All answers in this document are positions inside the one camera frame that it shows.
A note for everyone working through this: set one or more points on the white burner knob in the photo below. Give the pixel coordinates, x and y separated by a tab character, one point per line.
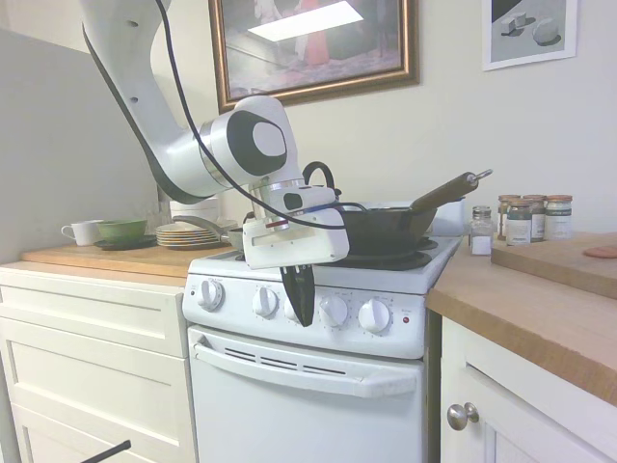
265	302
374	314
333	311

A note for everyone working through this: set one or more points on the black tripod leg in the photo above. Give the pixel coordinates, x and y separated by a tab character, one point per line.
106	451

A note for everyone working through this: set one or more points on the white door cabinet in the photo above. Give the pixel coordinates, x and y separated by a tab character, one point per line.
530	424

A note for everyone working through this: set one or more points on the gold framed painting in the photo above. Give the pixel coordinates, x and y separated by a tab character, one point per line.
313	43

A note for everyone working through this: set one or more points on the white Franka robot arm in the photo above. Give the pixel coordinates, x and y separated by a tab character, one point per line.
183	154

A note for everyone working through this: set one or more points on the glass salt shaker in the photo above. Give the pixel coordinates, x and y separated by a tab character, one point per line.
481	234

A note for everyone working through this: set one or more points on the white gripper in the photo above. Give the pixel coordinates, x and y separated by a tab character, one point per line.
313	241

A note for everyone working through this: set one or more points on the grey shapes paper print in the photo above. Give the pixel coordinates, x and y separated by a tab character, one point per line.
530	34

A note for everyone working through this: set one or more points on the green bowl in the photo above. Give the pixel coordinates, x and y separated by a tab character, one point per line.
120	229

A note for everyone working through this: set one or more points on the white drawer cabinet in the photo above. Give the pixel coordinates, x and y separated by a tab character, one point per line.
87	347

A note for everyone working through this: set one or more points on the white electric stove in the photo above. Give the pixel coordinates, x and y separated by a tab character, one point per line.
366	280

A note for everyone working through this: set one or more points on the silver cabinet knob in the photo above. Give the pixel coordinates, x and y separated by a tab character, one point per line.
462	416

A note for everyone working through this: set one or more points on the grey frying pan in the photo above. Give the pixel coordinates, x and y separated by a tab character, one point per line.
202	223

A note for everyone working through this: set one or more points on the black wok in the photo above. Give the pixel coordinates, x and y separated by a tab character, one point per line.
385	229

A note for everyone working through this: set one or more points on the white mug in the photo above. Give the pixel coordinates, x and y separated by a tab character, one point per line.
87	232

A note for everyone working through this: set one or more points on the wooden cutting board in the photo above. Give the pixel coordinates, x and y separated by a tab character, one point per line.
554	265

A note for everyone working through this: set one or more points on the pink round disc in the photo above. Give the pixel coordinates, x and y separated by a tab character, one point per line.
600	252

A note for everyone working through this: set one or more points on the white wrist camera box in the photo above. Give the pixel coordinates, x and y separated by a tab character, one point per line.
308	198

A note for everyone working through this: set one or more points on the white oven door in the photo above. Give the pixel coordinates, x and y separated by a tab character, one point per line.
299	424

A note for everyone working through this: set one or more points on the spice jar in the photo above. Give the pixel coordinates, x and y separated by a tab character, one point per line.
559	217
503	217
535	212
518	224

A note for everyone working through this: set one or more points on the white oven temperature knob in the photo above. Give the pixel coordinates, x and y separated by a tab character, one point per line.
210	295

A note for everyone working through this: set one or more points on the dark saucer plate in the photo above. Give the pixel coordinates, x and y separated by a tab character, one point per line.
144	243

